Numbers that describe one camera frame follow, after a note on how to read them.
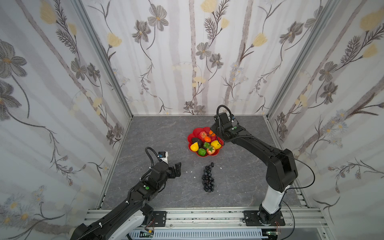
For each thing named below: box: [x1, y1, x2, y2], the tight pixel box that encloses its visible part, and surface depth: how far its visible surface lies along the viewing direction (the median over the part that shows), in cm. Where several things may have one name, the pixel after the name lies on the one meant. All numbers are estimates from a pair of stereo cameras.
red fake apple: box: [206, 146, 216, 155], surface depth 94 cm
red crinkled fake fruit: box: [199, 131, 208, 140], surface depth 103 cm
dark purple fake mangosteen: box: [203, 142, 211, 149], surface depth 98 cm
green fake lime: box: [198, 148, 207, 157], surface depth 95 cm
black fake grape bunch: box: [201, 162, 215, 193], surface depth 84 cm
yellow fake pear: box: [190, 142, 199, 152], surface depth 97 cm
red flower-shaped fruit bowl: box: [187, 127, 225, 158], surface depth 97 cm
